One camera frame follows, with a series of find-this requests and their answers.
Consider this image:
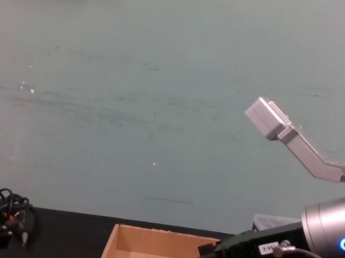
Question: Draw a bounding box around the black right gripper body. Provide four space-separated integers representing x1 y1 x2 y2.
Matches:
212 208 310 258

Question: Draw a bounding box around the clear plastic case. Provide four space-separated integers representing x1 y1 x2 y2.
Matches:
251 211 304 240

